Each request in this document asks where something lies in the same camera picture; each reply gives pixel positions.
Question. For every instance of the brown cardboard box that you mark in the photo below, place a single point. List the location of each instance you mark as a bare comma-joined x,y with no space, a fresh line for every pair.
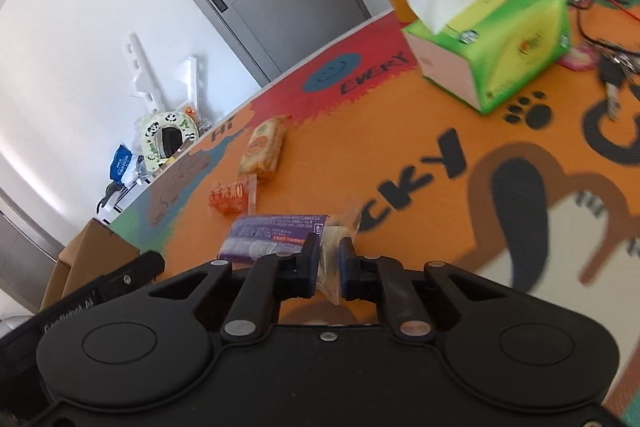
80,257

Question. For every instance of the blue plastic bag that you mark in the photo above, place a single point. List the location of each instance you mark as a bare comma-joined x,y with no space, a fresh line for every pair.
121,163

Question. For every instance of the green tissue box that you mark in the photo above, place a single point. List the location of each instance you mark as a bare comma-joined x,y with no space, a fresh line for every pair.
500,37

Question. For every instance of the tall white plastic rack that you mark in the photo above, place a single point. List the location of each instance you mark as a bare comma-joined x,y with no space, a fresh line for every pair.
140,67

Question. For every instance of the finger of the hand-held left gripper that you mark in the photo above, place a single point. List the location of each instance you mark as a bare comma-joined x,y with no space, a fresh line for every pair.
132,274

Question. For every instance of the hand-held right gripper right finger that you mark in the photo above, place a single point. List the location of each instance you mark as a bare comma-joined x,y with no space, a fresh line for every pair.
347,272

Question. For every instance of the short white plastic rack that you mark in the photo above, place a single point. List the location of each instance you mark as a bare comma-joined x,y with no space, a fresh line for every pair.
190,79

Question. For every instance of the beige cracker packet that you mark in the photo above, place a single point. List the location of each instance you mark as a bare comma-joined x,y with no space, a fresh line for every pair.
261,147

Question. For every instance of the purple bread packet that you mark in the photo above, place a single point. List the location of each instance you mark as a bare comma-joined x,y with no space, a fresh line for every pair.
280,232

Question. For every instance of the orange printed table mat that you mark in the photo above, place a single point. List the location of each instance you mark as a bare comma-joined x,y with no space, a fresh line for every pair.
400,147

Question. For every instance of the orange snack packet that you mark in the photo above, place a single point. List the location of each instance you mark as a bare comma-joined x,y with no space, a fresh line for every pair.
230,197

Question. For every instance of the bunch of keys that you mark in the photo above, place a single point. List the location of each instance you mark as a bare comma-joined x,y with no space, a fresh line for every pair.
612,74

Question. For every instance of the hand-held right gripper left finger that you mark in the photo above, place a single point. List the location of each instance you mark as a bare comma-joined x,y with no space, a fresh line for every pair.
310,267

